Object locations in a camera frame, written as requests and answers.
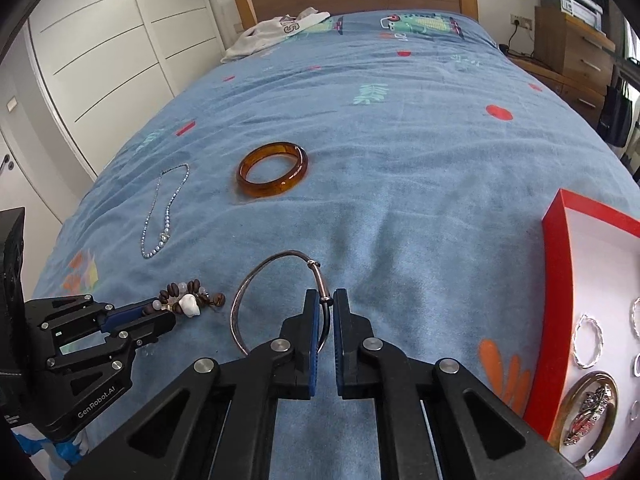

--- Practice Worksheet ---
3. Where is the wooden drawer cabinet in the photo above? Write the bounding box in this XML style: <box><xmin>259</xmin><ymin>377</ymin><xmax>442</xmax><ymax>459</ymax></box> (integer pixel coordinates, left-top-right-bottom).
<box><xmin>509</xmin><ymin>6</ymin><xmax>615</xmax><ymax>127</ymax></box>

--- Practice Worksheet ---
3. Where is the red jewelry box tray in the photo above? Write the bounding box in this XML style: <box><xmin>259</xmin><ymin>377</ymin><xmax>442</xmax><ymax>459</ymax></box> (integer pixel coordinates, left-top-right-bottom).
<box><xmin>524</xmin><ymin>190</ymin><xmax>639</xmax><ymax>479</ymax></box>

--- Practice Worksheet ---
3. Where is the amber bangle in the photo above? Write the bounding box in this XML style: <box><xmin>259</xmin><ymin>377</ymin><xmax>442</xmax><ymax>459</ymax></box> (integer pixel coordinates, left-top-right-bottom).
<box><xmin>236</xmin><ymin>141</ymin><xmax>308</xmax><ymax>198</ymax></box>

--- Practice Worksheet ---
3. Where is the silver bead necklace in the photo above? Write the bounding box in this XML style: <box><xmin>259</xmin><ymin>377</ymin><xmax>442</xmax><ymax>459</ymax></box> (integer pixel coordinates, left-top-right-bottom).
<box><xmin>139</xmin><ymin>161</ymin><xmax>191</xmax><ymax>260</ymax></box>

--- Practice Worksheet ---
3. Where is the brown bead bracelet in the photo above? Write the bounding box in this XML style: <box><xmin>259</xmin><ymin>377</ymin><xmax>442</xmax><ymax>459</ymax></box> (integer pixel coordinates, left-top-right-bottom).
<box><xmin>142</xmin><ymin>278</ymin><xmax>228</xmax><ymax>319</ymax></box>

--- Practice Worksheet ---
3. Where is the twisted silver hoop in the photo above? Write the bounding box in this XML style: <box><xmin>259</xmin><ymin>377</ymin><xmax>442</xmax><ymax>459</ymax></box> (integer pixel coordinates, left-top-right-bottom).
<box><xmin>572</xmin><ymin>314</ymin><xmax>604</xmax><ymax>370</ymax></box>
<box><xmin>629</xmin><ymin>297</ymin><xmax>640</xmax><ymax>339</ymax></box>

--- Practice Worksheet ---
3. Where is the wall power socket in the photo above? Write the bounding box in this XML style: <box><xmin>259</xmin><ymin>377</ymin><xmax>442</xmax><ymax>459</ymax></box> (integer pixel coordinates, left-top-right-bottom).
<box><xmin>511</xmin><ymin>14</ymin><xmax>533</xmax><ymax>30</ymax></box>

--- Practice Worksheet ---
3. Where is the blue gloved hand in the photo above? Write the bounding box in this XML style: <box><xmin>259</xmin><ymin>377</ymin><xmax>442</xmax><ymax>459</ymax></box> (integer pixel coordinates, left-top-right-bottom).
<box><xmin>12</xmin><ymin>424</ymin><xmax>90</xmax><ymax>479</ymax></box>

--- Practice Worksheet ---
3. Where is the blue patterned bed cover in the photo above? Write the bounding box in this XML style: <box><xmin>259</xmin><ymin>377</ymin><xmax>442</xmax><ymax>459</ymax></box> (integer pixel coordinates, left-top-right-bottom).
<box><xmin>31</xmin><ymin>8</ymin><xmax>640</xmax><ymax>480</ymax></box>

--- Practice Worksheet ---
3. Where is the silver red wristwatch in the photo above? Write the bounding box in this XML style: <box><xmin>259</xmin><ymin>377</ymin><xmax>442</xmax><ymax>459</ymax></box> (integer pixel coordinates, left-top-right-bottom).
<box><xmin>563</xmin><ymin>385</ymin><xmax>613</xmax><ymax>445</ymax></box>

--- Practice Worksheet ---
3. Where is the white wardrobe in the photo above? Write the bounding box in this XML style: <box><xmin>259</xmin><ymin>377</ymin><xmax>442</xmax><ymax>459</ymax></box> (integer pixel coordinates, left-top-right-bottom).
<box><xmin>1</xmin><ymin>0</ymin><xmax>224</xmax><ymax>290</ymax></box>

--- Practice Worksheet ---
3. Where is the white printer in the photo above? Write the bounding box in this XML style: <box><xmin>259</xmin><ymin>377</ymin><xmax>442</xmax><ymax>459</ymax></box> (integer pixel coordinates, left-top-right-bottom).
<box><xmin>539</xmin><ymin>0</ymin><xmax>603</xmax><ymax>32</ymax></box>

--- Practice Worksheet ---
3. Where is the dark blue hanging bag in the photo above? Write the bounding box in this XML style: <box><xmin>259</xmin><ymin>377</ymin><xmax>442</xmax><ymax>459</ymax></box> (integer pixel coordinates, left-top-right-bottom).
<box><xmin>596</xmin><ymin>77</ymin><xmax>632</xmax><ymax>148</ymax></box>

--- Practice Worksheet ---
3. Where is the white garment on bed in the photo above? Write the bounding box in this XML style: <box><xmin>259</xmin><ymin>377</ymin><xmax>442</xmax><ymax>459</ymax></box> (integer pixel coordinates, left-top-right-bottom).
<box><xmin>220</xmin><ymin>6</ymin><xmax>331</xmax><ymax>64</ymax></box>

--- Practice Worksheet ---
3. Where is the thin silver bangle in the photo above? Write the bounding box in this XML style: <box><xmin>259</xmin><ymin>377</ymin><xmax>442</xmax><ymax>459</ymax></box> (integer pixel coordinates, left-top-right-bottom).
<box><xmin>229</xmin><ymin>249</ymin><xmax>333</xmax><ymax>356</ymax></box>

